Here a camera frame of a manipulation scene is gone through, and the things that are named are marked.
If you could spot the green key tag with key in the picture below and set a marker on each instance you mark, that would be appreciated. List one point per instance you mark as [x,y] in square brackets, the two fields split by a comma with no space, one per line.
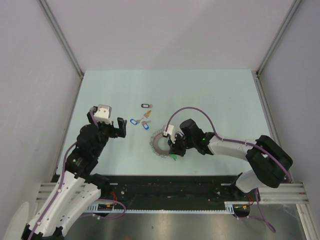
[173,156]

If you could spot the black key tag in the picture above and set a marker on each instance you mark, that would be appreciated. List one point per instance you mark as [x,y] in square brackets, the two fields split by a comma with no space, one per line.
[146,106]

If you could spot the left aluminium frame post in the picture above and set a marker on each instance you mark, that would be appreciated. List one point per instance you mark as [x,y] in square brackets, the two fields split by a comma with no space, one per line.
[48,13]

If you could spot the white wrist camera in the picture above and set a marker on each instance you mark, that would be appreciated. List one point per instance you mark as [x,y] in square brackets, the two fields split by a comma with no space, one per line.
[169,132]
[103,113]

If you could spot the blue key tag left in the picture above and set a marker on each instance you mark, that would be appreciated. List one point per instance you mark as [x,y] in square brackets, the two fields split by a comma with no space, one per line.
[135,121]

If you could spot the aluminium side rail right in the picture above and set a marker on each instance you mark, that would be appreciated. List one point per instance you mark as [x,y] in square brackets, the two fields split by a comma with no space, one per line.
[291,193]

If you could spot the right aluminium frame post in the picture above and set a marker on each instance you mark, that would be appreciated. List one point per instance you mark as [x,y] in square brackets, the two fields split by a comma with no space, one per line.
[294,8]

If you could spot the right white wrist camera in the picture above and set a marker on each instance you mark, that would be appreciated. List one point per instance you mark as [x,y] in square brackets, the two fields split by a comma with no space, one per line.
[169,132]

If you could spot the blue key tag right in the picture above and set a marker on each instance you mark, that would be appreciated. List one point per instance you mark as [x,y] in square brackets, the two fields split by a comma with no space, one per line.
[145,124]

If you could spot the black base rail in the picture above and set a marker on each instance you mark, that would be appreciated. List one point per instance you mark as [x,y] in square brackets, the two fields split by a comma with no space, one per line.
[216,188]

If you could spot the blue key tag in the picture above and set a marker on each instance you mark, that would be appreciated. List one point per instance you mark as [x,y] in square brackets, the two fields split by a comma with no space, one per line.
[145,124]
[135,121]

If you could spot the aluminium frame post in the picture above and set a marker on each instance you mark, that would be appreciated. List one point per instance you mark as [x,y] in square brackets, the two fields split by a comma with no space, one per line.
[48,13]
[294,8]

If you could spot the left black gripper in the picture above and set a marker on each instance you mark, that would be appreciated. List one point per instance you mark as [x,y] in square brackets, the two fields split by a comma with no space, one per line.
[121,130]

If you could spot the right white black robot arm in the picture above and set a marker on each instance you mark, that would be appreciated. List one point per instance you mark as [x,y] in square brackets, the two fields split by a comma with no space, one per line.
[269,162]

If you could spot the brass key with tan tag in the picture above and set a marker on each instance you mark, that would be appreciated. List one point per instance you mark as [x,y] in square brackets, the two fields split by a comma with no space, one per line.
[147,114]

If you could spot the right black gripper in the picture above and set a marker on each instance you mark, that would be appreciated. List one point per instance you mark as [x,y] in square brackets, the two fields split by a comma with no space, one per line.
[175,149]

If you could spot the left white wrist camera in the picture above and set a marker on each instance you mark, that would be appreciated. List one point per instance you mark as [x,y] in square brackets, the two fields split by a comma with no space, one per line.
[103,113]

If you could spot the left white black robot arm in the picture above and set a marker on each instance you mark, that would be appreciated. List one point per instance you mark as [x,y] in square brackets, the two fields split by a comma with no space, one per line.
[76,189]

